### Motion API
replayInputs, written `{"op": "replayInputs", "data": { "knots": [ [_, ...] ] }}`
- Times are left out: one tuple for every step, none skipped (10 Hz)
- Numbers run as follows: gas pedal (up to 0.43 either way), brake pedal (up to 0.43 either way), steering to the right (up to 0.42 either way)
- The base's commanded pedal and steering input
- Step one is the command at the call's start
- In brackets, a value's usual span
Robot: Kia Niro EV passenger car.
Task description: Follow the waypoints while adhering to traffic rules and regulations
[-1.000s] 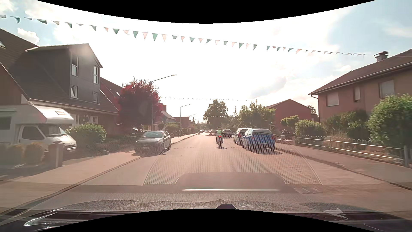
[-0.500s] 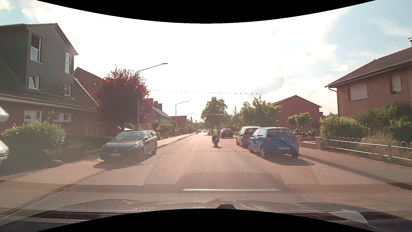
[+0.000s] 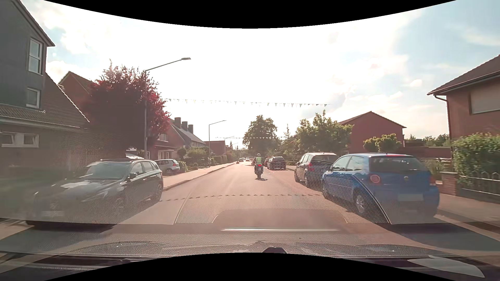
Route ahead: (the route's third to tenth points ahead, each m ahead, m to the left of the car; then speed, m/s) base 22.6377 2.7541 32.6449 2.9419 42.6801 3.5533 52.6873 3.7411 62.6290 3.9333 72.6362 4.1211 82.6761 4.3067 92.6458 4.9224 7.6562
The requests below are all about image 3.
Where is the tall curved lamp post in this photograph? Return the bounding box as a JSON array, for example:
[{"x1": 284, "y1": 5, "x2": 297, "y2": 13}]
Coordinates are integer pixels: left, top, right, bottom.
[{"x1": 143, "y1": 57, "x2": 192, "y2": 160}]

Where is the dark slate-clad house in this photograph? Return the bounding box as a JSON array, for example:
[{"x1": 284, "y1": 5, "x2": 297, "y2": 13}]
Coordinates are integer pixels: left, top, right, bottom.
[{"x1": 0, "y1": 0, "x2": 92, "y2": 178}]

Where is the person on motorcycle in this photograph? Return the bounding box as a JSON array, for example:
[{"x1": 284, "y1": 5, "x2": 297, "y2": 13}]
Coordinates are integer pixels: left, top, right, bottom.
[{"x1": 254, "y1": 153, "x2": 265, "y2": 180}]

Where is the brick house with chimneys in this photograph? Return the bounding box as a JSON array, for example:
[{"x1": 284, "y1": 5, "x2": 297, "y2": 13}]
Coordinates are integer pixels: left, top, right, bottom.
[{"x1": 148, "y1": 117, "x2": 207, "y2": 160}]

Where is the red brick gabled building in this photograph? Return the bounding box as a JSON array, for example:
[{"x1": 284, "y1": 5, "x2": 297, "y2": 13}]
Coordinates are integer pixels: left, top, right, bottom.
[{"x1": 338, "y1": 111, "x2": 407, "y2": 154}]

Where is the green hedge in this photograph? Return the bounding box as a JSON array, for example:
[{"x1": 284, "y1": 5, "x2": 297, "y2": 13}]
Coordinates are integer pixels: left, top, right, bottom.
[{"x1": 451, "y1": 133, "x2": 500, "y2": 178}]

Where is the blue hatchback car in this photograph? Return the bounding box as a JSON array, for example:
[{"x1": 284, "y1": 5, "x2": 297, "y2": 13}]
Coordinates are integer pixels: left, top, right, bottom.
[{"x1": 321, "y1": 152, "x2": 440, "y2": 220}]

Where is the black car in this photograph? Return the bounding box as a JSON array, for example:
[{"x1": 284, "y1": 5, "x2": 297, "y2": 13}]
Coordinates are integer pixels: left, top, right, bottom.
[{"x1": 24, "y1": 158, "x2": 164, "y2": 227}]

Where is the silver car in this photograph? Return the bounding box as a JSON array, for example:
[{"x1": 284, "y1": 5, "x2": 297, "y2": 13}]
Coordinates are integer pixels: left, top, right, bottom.
[{"x1": 155, "y1": 158, "x2": 181, "y2": 175}]

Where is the red brick house with shutter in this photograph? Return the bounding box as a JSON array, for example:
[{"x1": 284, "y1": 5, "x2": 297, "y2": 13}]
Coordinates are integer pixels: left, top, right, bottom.
[{"x1": 427, "y1": 55, "x2": 500, "y2": 142}]

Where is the car's own bonnet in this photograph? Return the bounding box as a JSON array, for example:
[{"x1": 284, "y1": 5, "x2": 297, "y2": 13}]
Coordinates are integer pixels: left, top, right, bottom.
[{"x1": 0, "y1": 239, "x2": 500, "y2": 281}]

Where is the round green bush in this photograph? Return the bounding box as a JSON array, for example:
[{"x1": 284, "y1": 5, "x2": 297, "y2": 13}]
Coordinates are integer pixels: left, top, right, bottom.
[{"x1": 362, "y1": 133, "x2": 403, "y2": 154}]

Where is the large green tree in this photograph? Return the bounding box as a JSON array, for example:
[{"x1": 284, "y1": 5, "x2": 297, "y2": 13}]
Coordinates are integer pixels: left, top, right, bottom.
[{"x1": 242, "y1": 114, "x2": 281, "y2": 157}]

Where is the brick wall with metal fence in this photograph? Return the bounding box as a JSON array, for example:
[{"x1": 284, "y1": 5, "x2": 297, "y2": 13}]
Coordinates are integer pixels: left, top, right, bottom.
[{"x1": 439, "y1": 171, "x2": 500, "y2": 203}]

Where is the bunting string of flags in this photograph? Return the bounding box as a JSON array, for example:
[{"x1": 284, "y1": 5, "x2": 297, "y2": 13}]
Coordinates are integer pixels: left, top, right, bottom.
[{"x1": 163, "y1": 98, "x2": 329, "y2": 108}]

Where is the grey asphalt road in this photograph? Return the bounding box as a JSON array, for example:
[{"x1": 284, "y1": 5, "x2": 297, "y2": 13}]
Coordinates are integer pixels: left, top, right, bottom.
[{"x1": 0, "y1": 162, "x2": 500, "y2": 266}]

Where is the red-leaved tree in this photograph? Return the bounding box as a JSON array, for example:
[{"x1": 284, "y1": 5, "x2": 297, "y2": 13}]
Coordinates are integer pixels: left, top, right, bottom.
[{"x1": 84, "y1": 62, "x2": 172, "y2": 155}]

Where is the dark estate car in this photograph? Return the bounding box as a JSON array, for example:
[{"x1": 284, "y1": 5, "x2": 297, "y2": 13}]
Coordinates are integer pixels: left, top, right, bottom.
[{"x1": 294, "y1": 152, "x2": 340, "y2": 189}]

